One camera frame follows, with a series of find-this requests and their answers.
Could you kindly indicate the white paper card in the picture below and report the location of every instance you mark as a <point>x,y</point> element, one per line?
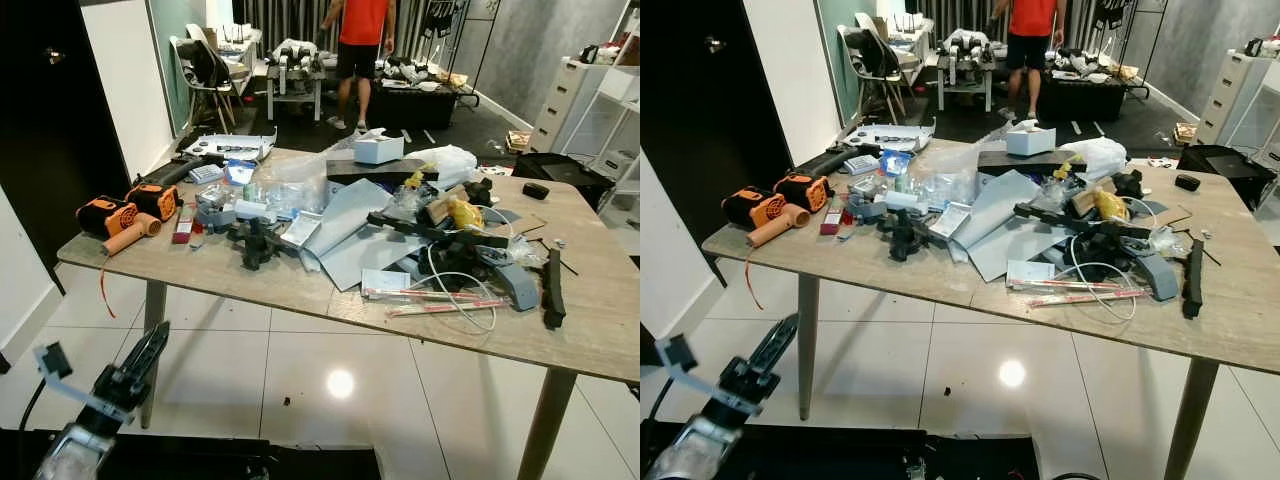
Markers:
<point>385,280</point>
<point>1030,271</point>

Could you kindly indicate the long black tool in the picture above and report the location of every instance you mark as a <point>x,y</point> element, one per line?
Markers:
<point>830,163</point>
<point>180,172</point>

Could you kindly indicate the black rubbish bin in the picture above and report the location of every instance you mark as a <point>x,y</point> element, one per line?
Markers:
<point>562,178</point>
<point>1228,172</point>

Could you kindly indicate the wooden table with metal legs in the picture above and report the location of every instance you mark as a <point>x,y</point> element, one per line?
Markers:
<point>250,292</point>
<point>900,275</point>

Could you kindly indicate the white shelf unit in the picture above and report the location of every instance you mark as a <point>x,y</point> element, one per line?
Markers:
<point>1262,110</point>
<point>615,115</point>

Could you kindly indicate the small white cardboard box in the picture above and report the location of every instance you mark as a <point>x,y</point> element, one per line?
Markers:
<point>1030,141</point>
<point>378,149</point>

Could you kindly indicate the small red box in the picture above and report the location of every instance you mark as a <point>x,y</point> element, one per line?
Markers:
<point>832,217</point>
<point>184,226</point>

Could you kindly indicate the small black oval object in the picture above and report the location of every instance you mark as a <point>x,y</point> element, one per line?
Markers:
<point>1187,182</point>
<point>535,190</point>

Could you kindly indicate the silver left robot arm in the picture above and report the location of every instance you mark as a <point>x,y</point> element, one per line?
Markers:
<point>700,455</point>
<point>70,455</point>

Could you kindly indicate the white plastic bag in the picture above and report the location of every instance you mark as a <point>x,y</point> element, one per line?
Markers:
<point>1097,155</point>
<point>447,162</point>

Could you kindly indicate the black cross-shaped part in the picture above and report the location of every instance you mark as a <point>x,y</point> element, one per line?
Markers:
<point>256,242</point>
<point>906,233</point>

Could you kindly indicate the brown cardboard piece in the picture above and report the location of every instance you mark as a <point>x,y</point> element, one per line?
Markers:
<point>522,223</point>
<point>1170,216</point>

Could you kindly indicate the grey calculator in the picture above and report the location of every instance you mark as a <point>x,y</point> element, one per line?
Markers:
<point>206,174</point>
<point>860,165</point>

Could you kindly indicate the white drawer cabinet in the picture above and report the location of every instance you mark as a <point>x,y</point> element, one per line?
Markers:
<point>1225,98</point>
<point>562,108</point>

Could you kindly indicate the open white flat box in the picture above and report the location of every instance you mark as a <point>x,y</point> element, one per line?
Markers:
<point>892,137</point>
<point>232,147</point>

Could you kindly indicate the grey plastic sheets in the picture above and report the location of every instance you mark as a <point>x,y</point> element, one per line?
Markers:
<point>350,225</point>
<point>1000,215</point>

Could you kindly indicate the small brown floor box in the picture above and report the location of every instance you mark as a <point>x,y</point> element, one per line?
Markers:
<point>518,141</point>
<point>1187,133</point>

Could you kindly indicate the black low table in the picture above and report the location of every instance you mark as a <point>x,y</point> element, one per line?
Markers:
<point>415,103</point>
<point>1085,97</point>

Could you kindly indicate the grey plastic bracket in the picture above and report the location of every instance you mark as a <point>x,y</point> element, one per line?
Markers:
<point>516,286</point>
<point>1160,277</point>

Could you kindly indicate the clear plastic bag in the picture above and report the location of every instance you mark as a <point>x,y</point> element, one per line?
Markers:
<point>292,182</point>
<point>945,172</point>

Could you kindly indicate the person in red shirt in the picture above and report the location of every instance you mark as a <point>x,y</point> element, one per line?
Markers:
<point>1030,20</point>
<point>362,25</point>

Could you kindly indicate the black robot body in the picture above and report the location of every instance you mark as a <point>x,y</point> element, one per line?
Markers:
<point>220,460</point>
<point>880,458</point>

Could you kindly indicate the black door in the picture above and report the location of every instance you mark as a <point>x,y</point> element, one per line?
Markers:
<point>700,110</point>
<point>45,120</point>

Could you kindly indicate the long black bar part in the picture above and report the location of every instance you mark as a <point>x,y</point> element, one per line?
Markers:
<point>552,292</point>
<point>1192,282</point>

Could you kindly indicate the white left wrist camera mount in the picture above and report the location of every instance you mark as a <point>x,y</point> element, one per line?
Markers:
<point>680,354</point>
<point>52,360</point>

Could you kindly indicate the orange black power tool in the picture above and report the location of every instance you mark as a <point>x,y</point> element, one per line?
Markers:
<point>803,190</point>
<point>155,200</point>
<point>755,207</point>
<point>105,216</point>

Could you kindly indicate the red white long packet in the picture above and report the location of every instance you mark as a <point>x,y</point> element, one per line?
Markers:
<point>1060,285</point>
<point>420,294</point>
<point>1090,298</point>
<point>450,306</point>

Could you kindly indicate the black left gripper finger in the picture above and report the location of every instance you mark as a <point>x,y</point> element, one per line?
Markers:
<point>785,350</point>
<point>772,346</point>
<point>143,352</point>
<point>157,355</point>

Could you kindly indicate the small white side table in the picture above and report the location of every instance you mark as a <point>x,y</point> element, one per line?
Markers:
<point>965,65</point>
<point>295,75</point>

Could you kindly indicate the blue white packet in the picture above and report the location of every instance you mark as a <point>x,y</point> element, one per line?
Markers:
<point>239,173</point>
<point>896,163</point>

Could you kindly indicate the yellow crumpled item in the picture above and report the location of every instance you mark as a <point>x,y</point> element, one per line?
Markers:
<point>1110,205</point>
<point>466,214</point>

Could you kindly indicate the dark grey flat slab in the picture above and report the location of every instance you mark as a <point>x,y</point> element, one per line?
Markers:
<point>1020,162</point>

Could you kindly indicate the white chair with black jacket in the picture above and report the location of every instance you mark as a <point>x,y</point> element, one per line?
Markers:
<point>872,62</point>
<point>205,72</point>

